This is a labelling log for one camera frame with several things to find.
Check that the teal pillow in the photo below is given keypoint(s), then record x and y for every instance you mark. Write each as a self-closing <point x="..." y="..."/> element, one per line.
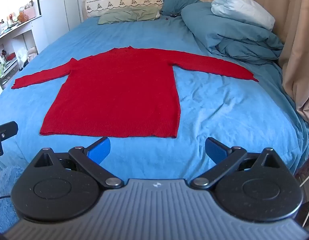
<point x="177" y="1"/>

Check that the beige curtain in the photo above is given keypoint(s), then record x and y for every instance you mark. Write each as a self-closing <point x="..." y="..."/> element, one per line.
<point x="299" y="42"/>

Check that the blue bed sheet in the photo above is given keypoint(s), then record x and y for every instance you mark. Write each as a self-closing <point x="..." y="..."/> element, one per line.
<point x="232" y="110"/>

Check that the red knit sweater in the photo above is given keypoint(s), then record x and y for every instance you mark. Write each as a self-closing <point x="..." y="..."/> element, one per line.
<point x="119" y="92"/>

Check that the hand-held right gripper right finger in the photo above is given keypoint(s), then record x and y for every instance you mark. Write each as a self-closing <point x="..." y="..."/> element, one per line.
<point x="214" y="151"/>

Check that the green pillow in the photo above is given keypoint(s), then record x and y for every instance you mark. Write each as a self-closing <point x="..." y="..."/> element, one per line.
<point x="127" y="15"/>

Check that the red box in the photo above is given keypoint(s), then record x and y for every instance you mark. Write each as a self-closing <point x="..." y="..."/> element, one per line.
<point x="11" y="56"/>

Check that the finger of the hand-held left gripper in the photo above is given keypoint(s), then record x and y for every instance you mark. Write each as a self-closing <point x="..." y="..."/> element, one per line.
<point x="7" y="129"/>

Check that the white shelf unit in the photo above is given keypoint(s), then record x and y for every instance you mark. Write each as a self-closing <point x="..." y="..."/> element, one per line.
<point x="22" y="37"/>

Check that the white pillow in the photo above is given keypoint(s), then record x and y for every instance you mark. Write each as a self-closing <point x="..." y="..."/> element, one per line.
<point x="242" y="8"/>

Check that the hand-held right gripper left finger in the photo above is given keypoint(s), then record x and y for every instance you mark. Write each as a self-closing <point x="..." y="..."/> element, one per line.
<point x="100" y="151"/>

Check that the blue fluffy rug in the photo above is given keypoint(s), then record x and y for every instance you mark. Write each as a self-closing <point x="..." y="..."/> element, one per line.
<point x="4" y="192"/>

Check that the pink box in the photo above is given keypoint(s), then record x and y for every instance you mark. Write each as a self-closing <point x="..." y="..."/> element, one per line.
<point x="30" y="12"/>

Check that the white plastic bottle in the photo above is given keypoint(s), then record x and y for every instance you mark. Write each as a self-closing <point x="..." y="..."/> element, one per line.
<point x="0" y="60"/>

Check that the orange stuffed toy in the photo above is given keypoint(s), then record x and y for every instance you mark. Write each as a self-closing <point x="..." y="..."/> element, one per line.
<point x="22" y="16"/>

